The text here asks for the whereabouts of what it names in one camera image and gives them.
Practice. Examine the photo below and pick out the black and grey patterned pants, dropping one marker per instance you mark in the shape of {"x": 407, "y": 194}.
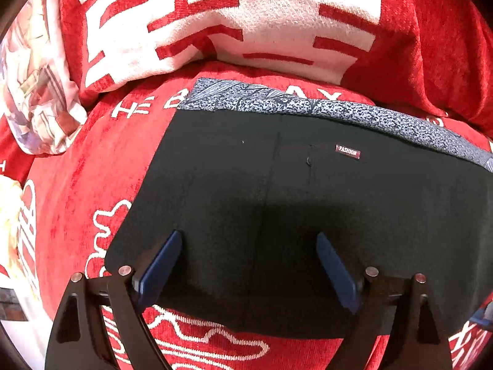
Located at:
{"x": 252, "y": 177}

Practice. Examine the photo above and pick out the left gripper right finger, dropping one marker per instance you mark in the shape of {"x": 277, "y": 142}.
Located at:
{"x": 417, "y": 338}

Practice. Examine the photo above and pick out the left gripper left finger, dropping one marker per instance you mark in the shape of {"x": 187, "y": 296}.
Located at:
{"x": 79, "y": 337}

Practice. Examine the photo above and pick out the floral pastel pillow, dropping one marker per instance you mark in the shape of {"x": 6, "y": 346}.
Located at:
{"x": 38, "y": 98}

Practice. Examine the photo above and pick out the red bedspread with white characters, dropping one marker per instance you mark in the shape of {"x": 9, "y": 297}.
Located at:
{"x": 74, "y": 203}

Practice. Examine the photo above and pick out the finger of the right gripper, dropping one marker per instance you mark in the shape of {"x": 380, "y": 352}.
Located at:
{"x": 483, "y": 317}

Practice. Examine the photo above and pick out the red folded quilt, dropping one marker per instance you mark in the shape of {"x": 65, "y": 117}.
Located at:
{"x": 432, "y": 55}

